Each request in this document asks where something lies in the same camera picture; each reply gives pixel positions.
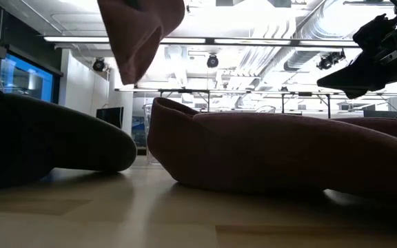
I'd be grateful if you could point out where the maroon fabric hat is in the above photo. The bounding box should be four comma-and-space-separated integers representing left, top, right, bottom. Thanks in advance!
146, 96, 397, 207
96, 0, 186, 86

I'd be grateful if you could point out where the black ceiling spotlight cluster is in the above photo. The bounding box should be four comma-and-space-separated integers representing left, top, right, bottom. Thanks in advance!
316, 50, 347, 71

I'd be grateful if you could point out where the black monitor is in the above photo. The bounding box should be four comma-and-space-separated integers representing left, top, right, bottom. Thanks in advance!
363, 110, 397, 118
95, 106, 125, 130

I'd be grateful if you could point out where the long ceiling light strip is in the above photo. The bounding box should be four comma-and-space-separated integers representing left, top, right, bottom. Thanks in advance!
43, 35, 360, 48

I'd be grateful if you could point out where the long table with black legs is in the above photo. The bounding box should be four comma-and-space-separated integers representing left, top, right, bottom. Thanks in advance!
114, 87, 397, 120

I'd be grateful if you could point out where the clear plastic bin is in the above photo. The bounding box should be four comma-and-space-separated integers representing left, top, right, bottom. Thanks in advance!
142, 102, 277, 163

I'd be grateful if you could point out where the blue-lit window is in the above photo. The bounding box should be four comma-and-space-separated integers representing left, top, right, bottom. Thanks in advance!
0, 51, 55, 103

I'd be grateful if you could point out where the silver ventilation duct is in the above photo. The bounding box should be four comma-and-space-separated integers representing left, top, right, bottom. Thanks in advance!
283, 0, 397, 72

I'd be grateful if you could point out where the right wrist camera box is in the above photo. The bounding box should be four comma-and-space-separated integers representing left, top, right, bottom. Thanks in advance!
352, 13, 397, 54

